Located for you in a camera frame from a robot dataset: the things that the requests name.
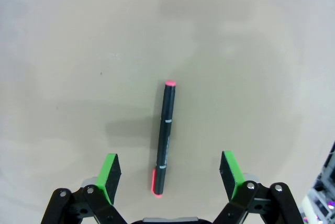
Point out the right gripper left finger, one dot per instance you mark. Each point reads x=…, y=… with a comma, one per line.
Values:
x=104, y=182

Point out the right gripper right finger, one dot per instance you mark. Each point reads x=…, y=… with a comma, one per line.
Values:
x=233, y=179

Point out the black marker pink caps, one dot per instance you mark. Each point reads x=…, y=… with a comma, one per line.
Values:
x=166, y=129

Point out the white lab equipment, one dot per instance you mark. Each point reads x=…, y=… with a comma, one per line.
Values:
x=322, y=197

